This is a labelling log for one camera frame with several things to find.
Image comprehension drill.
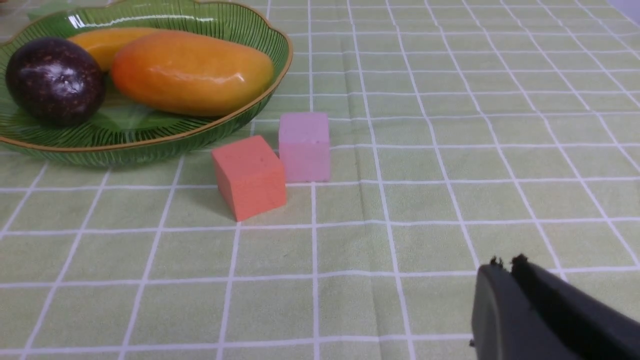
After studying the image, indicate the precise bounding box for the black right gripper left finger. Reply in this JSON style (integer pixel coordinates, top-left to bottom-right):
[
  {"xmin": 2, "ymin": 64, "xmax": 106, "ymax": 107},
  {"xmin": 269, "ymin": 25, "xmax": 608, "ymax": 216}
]
[{"xmin": 471, "ymin": 257, "xmax": 580, "ymax": 360}]

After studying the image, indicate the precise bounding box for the yellow banana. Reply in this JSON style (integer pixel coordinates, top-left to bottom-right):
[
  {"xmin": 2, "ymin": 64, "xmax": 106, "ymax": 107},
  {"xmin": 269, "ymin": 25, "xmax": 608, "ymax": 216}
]
[{"xmin": 68, "ymin": 27, "xmax": 158, "ymax": 73}]

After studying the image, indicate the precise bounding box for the orange mango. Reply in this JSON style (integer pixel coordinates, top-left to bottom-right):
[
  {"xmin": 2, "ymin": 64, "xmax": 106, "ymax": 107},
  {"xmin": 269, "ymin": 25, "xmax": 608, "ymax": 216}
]
[{"xmin": 110, "ymin": 30, "xmax": 275, "ymax": 117}]

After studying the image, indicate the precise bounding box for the salmon foam cube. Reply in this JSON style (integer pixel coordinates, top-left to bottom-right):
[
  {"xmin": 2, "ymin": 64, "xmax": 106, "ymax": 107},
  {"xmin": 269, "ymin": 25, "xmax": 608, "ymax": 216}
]
[{"xmin": 211, "ymin": 136, "xmax": 287, "ymax": 223}]

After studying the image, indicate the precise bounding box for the green glass plate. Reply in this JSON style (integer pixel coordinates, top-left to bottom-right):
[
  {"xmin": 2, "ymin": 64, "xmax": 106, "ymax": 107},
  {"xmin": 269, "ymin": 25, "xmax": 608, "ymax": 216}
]
[{"xmin": 1, "ymin": 0, "xmax": 294, "ymax": 167}]

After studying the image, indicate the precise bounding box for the purple mangosteen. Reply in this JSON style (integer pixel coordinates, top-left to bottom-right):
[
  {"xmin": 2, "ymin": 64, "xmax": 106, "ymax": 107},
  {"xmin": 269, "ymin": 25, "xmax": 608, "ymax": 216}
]
[{"xmin": 5, "ymin": 37, "xmax": 106, "ymax": 127}]

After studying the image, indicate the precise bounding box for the green checkered tablecloth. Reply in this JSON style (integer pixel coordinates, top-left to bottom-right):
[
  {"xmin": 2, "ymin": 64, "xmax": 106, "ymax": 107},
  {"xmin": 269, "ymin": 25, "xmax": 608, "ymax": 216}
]
[{"xmin": 1, "ymin": 0, "xmax": 639, "ymax": 360}]

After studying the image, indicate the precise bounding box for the pink foam cube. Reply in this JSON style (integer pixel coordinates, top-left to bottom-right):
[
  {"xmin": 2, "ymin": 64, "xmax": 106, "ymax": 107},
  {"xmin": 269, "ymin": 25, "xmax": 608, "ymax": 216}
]
[{"xmin": 278, "ymin": 112, "xmax": 331, "ymax": 183}]

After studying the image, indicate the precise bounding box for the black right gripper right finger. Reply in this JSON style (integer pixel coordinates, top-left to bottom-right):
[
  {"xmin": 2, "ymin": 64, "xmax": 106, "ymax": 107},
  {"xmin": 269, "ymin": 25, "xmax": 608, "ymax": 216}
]
[{"xmin": 510, "ymin": 254, "xmax": 640, "ymax": 360}]

